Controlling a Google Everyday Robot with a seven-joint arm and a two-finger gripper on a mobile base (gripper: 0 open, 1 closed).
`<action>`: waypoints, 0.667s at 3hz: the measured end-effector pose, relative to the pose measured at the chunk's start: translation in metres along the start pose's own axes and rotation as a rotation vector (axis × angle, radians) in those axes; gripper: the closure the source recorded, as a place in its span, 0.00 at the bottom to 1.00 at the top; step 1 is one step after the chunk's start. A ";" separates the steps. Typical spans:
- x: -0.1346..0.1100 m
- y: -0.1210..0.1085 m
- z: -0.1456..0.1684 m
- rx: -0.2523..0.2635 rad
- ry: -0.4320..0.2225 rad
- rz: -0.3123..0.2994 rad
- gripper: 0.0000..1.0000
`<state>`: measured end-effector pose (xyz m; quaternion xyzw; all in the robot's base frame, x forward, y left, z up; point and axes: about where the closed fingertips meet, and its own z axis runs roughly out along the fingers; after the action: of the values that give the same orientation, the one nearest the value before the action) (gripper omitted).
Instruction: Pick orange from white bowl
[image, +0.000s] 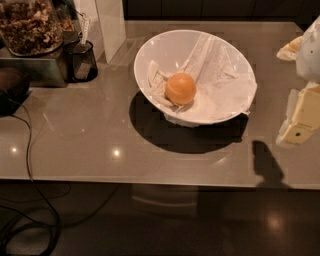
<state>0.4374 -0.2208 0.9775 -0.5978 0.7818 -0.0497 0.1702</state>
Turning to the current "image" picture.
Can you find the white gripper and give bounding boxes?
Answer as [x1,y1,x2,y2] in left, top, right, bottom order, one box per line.
[276,16,320,148]

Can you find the orange fruit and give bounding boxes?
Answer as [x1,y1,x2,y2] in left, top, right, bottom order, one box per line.
[165,73,196,106]

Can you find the white slanted bowl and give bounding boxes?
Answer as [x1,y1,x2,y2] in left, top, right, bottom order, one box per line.
[133,29,258,128]

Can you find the white paper towel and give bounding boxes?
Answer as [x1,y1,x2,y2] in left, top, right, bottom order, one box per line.
[146,33,258,128]

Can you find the white pillar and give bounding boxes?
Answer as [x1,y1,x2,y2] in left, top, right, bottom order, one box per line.
[73,0,126,63]

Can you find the black mesh pen cup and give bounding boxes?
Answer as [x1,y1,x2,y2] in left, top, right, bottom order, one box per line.
[63,40,98,82]

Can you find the white pen in cup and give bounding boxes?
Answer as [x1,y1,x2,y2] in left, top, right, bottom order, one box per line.
[80,13,91,45]

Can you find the metal box stand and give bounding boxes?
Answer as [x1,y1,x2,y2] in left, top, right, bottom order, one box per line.
[0,31,78,88]

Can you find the glass jar of nuts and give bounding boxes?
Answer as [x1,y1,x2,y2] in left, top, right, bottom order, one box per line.
[0,0,63,57]

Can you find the dark round device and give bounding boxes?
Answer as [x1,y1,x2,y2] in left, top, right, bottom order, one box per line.
[0,68,31,116]

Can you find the black cable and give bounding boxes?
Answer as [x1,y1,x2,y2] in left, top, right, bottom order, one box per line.
[0,99,121,256]

